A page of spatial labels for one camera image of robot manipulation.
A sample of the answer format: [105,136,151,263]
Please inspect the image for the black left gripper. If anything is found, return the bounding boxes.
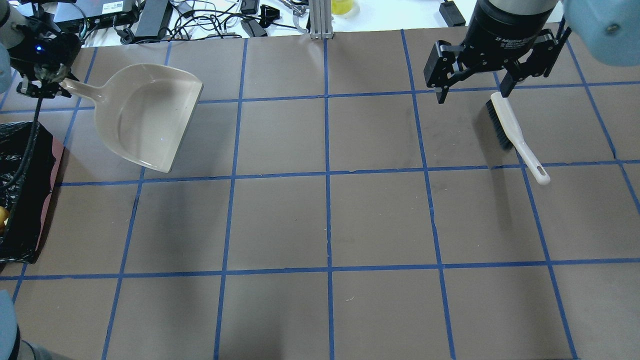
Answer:
[7,14,82,100]

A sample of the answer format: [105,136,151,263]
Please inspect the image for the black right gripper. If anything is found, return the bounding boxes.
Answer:
[423,0,573,104]

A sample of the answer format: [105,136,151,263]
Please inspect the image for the white hand brush black bristles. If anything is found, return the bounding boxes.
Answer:
[486,91,551,186]

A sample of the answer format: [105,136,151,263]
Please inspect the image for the beige plastic dustpan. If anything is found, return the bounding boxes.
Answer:
[61,63,204,173]

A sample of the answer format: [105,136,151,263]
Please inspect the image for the orange peel trash piece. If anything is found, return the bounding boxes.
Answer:
[0,206,10,235]

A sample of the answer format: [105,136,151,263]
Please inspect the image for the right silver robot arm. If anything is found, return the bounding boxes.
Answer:
[423,0,640,104]

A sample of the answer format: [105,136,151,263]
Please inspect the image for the pink bin with black liner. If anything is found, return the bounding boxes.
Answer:
[0,121,64,264]

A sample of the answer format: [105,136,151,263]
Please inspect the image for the black power adapter brick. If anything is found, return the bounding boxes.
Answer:
[438,0,466,28]

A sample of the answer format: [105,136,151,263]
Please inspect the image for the black flat power supply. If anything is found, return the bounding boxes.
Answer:
[134,0,173,43]

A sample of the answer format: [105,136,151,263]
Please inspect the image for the black network switch box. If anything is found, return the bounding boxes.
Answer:
[54,0,140,34]

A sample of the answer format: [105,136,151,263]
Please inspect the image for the aluminium frame post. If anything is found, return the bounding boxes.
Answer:
[308,0,334,40]

